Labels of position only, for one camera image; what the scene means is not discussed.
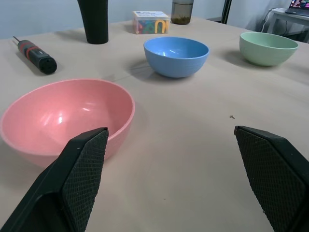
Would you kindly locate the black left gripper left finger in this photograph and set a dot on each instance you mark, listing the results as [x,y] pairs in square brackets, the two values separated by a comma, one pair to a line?
[72,183]

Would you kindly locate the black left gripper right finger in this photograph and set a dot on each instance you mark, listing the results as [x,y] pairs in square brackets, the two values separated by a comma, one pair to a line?
[272,176]

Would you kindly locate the pink red bowl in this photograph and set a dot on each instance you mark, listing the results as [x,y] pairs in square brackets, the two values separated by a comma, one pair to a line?
[65,116]

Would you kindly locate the green bowl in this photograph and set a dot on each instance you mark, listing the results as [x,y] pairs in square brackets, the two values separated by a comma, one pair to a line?
[266,49]

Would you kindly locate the black red electric screwdriver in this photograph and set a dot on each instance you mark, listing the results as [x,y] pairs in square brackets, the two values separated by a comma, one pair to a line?
[36,54]

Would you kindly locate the blue bowl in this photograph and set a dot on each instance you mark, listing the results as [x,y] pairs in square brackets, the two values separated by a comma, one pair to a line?
[176,58]

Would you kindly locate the white side table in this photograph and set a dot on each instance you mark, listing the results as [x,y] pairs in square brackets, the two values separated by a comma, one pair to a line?
[287,21]

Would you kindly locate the black conical stand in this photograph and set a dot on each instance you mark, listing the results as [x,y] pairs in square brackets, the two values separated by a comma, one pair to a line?
[95,21]

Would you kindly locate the black metal pole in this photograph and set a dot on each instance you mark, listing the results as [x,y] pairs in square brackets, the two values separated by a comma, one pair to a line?
[226,11]

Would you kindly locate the open laptop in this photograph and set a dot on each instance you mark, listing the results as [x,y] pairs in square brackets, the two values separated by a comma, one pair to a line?
[299,6]

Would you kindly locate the clear box of coloured pieces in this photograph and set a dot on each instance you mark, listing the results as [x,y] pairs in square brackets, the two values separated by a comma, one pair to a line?
[149,23]

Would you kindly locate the glass jar with brown liquid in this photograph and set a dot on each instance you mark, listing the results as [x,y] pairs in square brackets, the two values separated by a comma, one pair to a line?
[182,12]

